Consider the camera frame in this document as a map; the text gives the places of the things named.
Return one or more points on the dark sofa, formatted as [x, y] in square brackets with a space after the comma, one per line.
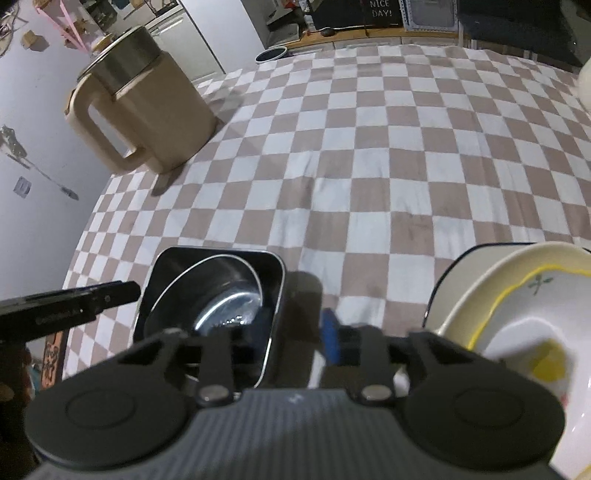
[517, 27]

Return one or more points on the wooden ledge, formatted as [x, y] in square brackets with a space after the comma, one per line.
[369, 37]

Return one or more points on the flower-print plate yellow rim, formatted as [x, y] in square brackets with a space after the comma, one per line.
[521, 337]

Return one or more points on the black lettered sign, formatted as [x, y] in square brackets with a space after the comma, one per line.
[378, 11]

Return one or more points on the framed poster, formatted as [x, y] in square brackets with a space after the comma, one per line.
[429, 11]

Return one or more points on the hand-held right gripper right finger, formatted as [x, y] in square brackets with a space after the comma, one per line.
[330, 339]

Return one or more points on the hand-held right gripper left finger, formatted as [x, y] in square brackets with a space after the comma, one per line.
[258, 332]

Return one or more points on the wall decal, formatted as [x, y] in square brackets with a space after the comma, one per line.
[14, 143]

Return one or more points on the white leaf-print plate dark rim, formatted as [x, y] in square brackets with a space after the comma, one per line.
[455, 272]

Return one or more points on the orange patterned object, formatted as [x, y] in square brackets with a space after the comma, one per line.
[51, 360]

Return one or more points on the beige jug with steel rim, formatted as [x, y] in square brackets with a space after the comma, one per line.
[166, 110]

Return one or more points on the round steel bowl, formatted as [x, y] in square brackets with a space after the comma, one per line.
[221, 281]

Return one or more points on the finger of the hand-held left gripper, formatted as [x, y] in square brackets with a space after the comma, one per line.
[69, 302]

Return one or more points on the square steel container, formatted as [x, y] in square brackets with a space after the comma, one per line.
[277, 314]

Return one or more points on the round black bin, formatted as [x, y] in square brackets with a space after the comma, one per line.
[272, 54]

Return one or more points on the white refrigerator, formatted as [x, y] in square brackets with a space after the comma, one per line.
[217, 37]

